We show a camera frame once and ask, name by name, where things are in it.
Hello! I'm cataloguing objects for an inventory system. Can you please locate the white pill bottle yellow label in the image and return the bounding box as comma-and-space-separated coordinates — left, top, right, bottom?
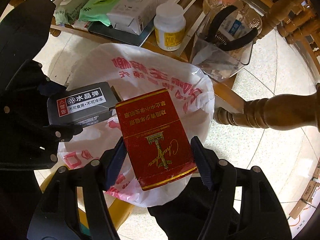
153, 2, 186, 51

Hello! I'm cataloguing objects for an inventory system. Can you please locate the black cardboard box white label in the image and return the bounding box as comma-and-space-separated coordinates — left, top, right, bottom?
47, 82, 120, 128

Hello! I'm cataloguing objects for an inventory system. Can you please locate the white tissue box on shelf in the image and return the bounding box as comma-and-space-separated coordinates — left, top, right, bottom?
107, 0, 168, 35

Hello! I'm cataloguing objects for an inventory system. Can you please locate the red cigarette carton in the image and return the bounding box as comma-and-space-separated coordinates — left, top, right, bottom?
116, 89, 197, 191

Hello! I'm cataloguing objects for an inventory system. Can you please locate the clear plastic organizer box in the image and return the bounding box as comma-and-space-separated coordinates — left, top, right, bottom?
190, 0, 262, 82

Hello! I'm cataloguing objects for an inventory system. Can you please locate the wooden table leg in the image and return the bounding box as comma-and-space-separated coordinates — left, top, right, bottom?
214, 83, 319, 131

